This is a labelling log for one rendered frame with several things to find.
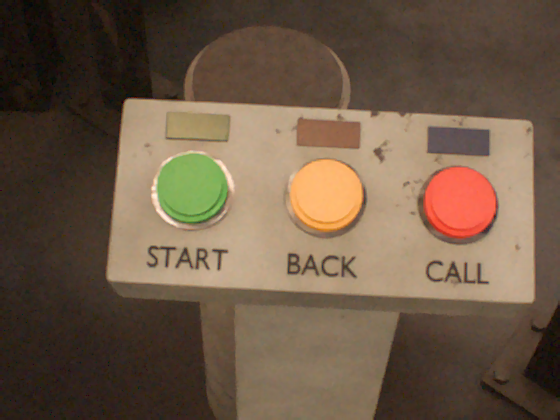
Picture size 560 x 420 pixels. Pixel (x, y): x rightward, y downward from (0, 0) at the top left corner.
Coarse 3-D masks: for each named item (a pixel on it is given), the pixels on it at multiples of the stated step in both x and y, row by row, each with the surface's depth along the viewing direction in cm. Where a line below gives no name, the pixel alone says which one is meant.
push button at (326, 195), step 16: (320, 160) 59; (304, 176) 58; (320, 176) 58; (336, 176) 58; (352, 176) 58; (304, 192) 58; (320, 192) 58; (336, 192) 58; (352, 192) 58; (304, 208) 57; (320, 208) 57; (336, 208) 57; (352, 208) 57; (304, 224) 58; (320, 224) 58; (336, 224) 58
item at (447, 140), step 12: (432, 132) 60; (444, 132) 60; (456, 132) 60; (468, 132) 60; (480, 132) 60; (432, 144) 59; (444, 144) 59; (456, 144) 59; (468, 144) 59; (480, 144) 59
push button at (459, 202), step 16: (448, 176) 58; (464, 176) 58; (480, 176) 58; (432, 192) 58; (448, 192) 58; (464, 192) 58; (480, 192) 58; (432, 208) 58; (448, 208) 57; (464, 208) 57; (480, 208) 57; (432, 224) 58; (448, 224) 57; (464, 224) 57; (480, 224) 58
